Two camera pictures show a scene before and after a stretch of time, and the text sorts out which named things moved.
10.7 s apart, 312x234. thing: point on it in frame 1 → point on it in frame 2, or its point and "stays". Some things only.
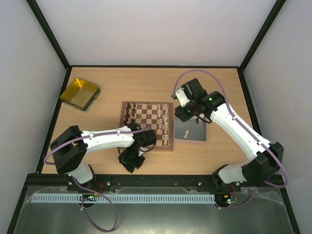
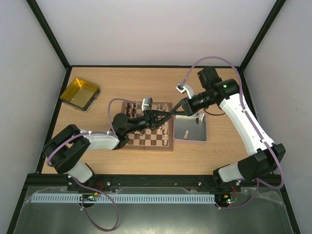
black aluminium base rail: x=149 y=181 stays
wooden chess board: x=158 y=114 stays
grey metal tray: x=189 y=130 stays
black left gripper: x=130 y=166 → x=150 y=118
